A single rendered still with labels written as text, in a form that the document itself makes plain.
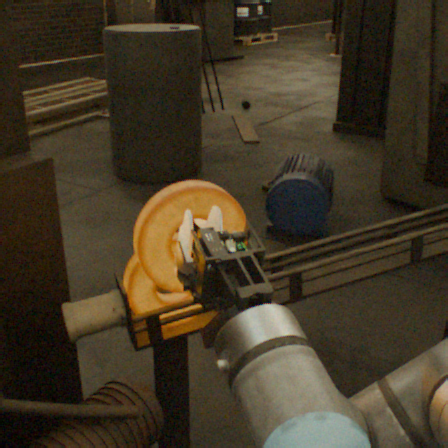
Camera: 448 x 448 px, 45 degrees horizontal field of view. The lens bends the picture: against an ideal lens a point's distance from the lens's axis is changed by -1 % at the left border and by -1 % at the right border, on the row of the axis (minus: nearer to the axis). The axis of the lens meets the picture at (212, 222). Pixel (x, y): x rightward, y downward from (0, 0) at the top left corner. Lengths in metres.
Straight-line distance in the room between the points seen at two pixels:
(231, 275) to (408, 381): 0.21
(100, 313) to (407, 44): 2.40
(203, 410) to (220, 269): 1.11
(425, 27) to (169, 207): 2.33
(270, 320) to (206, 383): 1.23
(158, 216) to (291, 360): 0.27
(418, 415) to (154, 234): 0.36
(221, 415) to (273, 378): 1.16
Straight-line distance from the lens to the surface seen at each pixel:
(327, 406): 0.49
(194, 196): 0.69
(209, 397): 1.70
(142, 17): 4.78
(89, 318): 0.84
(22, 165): 0.92
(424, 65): 2.91
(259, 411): 0.50
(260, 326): 0.53
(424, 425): 0.58
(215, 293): 0.61
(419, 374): 0.59
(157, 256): 0.71
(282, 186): 2.46
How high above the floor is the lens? 1.14
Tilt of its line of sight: 24 degrees down
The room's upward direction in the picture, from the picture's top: straight up
